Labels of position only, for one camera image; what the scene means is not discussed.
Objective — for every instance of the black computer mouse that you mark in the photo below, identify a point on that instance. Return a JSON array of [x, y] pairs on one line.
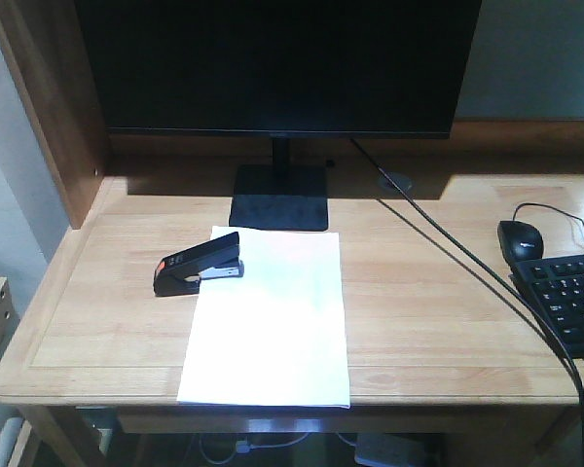
[[519, 241]]

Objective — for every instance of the black stapler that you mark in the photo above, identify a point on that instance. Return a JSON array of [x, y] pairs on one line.
[[183, 272]]

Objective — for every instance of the black monitor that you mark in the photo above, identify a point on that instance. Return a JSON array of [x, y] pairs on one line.
[[281, 69]]

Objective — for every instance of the white power strip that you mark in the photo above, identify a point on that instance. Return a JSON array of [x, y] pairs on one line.
[[384, 450]]

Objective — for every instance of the black keyboard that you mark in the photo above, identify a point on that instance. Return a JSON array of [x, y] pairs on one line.
[[554, 288]]

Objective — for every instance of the desk cable grommet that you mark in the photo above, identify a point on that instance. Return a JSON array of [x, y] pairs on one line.
[[394, 180]]

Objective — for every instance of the white paper sheets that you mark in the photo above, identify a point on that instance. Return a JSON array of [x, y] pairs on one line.
[[275, 336]]

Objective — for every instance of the wooden desk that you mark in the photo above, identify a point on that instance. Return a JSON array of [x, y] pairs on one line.
[[430, 348]]

